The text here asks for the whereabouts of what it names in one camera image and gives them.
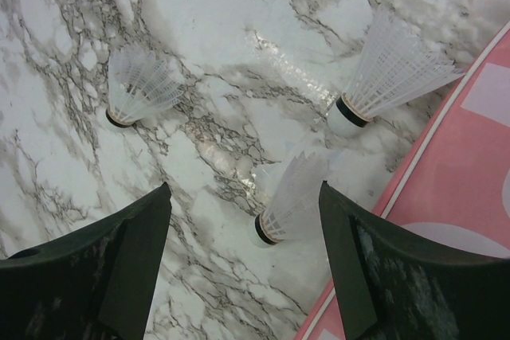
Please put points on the white shuttlecock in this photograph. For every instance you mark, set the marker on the white shuttlecock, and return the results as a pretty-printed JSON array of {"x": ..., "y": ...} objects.
[
  {"x": 141, "y": 84},
  {"x": 293, "y": 212},
  {"x": 395, "y": 67}
]

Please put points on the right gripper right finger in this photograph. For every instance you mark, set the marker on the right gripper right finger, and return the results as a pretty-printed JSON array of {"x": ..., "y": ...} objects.
[{"x": 393, "y": 284}]

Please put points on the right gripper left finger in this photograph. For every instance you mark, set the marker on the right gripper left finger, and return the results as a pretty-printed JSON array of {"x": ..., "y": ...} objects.
[{"x": 97, "y": 282}]

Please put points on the pink racket bag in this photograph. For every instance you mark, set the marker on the pink racket bag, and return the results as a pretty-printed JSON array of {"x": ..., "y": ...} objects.
[{"x": 453, "y": 186}]

